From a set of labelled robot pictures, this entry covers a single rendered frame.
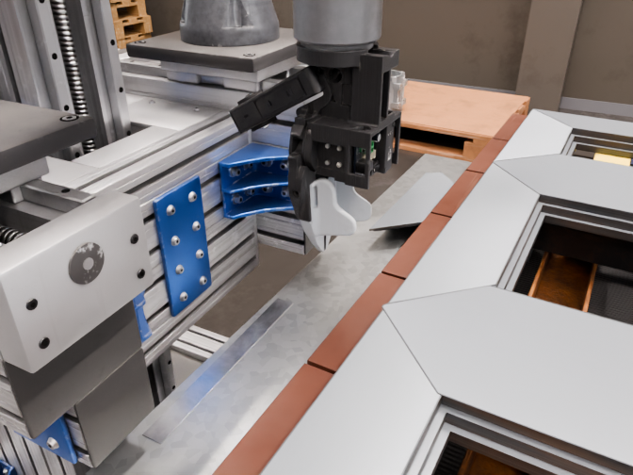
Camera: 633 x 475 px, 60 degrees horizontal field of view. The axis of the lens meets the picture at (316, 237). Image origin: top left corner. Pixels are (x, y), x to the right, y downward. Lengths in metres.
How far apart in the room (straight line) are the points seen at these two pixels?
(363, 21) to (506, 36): 3.98
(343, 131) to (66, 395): 0.34
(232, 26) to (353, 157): 0.40
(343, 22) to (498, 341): 0.32
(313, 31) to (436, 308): 0.30
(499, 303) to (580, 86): 3.89
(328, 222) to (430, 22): 4.05
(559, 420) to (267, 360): 0.40
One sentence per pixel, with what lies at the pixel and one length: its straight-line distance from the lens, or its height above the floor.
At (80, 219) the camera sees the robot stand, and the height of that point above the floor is 0.99.
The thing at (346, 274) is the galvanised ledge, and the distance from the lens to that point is 0.93.
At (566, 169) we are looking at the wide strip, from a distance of 0.97.
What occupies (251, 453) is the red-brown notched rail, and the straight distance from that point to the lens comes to 0.48.
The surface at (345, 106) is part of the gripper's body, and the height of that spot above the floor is 1.06.
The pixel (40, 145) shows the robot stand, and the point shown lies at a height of 1.03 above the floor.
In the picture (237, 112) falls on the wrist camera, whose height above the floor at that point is 1.04.
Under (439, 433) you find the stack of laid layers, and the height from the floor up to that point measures 0.83.
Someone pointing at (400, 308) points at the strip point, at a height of 0.85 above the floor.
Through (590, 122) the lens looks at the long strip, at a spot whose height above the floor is 0.85.
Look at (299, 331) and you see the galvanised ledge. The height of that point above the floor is 0.68.
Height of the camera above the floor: 1.20
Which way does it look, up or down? 30 degrees down
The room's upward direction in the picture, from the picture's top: straight up
